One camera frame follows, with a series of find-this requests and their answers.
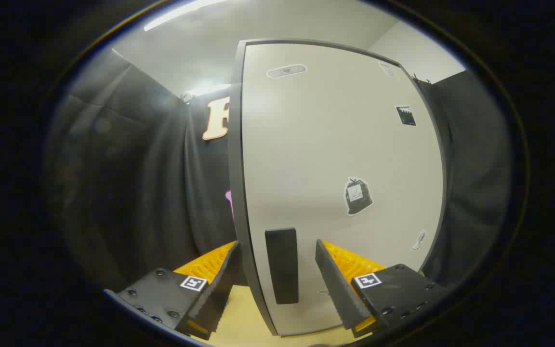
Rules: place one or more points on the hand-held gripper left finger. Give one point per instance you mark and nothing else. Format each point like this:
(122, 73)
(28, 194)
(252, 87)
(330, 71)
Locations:
(217, 294)

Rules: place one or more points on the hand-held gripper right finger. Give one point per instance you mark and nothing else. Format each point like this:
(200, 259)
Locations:
(337, 289)

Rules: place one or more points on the grey shoe cabinet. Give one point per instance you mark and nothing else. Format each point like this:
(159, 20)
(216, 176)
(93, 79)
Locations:
(235, 168)

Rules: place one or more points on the black backdrop cloth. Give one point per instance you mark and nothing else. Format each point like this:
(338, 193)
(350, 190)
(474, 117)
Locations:
(128, 168)

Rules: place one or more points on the ceiling light panel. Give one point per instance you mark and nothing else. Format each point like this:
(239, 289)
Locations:
(181, 12)
(210, 89)

